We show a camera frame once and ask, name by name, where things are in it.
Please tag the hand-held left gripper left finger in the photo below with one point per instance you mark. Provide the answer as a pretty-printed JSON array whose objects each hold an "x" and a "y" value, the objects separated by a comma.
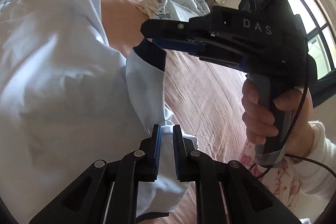
[{"x": 156, "y": 150}]

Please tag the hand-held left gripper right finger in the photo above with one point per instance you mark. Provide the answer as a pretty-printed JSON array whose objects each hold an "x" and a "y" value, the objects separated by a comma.
[{"x": 176, "y": 153}]

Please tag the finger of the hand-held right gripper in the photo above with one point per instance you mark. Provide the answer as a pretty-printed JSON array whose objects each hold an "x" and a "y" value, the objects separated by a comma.
[
  {"x": 178, "y": 45},
  {"x": 162, "y": 28}
]

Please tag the light blue shirt navy collar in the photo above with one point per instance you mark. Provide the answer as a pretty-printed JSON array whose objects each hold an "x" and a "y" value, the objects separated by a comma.
[{"x": 65, "y": 69}]

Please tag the person's right forearm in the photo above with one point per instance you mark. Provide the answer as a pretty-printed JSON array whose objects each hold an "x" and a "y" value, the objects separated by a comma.
[{"x": 320, "y": 155}]

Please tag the person's right hand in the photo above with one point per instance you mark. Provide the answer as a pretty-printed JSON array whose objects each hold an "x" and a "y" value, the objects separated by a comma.
[{"x": 254, "y": 119}]

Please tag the folded blue cartoon-print pajamas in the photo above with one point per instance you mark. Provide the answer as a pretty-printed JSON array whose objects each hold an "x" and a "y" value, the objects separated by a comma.
[{"x": 178, "y": 1}]

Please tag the pink bed sheet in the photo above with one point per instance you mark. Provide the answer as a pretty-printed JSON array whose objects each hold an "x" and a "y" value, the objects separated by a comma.
[{"x": 210, "y": 98}]

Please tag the person's right leg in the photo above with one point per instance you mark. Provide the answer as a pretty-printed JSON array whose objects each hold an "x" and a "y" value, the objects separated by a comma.
[{"x": 278, "y": 187}]

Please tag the window with dark frame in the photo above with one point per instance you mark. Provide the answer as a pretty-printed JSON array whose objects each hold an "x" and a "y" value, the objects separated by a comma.
[{"x": 299, "y": 8}]

